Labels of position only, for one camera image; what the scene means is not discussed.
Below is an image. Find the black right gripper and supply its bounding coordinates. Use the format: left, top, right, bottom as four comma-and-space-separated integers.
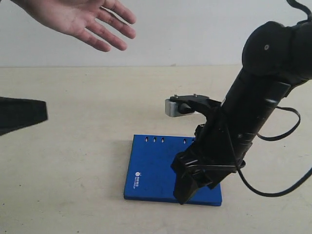
171, 108, 237, 204

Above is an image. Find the blue ring-bound notebook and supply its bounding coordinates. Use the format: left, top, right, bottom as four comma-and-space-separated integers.
123, 133, 223, 207

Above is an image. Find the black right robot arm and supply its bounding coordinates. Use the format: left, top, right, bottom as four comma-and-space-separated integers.
166, 21, 312, 204

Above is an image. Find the person's open hand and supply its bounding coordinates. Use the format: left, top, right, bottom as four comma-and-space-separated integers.
13, 0, 137, 52

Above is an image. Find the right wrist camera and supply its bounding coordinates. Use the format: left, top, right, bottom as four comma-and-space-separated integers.
165, 94, 212, 117

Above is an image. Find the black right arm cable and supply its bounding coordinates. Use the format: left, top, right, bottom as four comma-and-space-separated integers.
234, 0, 312, 197

